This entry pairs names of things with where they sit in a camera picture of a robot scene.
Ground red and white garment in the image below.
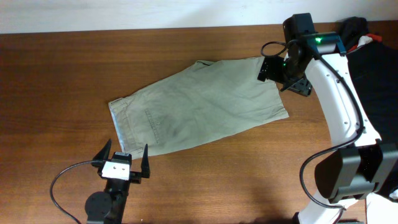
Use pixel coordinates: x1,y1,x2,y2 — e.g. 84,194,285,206
348,34,382,52

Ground black left camera cable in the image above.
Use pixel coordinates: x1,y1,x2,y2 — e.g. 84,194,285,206
49,159,103,224

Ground khaki green shorts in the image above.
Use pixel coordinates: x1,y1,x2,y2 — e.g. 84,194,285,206
108,57,289,159

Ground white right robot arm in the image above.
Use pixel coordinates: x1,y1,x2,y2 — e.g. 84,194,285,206
258,28,397,223

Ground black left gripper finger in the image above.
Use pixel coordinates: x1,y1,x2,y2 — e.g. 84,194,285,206
141,144,150,179
93,139,112,161

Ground black garment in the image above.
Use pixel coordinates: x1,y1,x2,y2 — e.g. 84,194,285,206
337,16,398,200

